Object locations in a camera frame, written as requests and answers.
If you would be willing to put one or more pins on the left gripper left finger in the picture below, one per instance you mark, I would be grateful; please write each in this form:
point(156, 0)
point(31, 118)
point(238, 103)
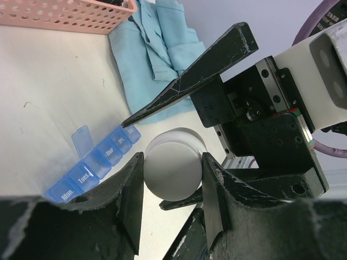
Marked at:
point(103, 223)

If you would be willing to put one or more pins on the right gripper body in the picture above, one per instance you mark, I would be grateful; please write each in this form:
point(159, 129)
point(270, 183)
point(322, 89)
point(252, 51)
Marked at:
point(260, 113)

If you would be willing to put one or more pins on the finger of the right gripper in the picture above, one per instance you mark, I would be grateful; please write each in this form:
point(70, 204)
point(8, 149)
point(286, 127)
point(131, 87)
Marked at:
point(229, 49)
point(283, 187)

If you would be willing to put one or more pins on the blue weekly pill organizer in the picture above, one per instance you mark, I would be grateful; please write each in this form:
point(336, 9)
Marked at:
point(96, 161)

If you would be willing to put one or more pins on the white capped pill bottle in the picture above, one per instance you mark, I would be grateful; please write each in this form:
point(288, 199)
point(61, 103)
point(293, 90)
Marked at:
point(173, 164)

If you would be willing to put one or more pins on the pink plastic basket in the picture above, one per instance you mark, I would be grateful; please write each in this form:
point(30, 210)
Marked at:
point(92, 17)

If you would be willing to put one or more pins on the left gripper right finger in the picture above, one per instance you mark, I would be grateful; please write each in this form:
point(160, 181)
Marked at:
point(244, 223)

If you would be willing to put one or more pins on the light blue cloth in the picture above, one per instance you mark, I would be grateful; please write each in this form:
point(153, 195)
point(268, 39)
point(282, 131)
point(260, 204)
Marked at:
point(152, 48)

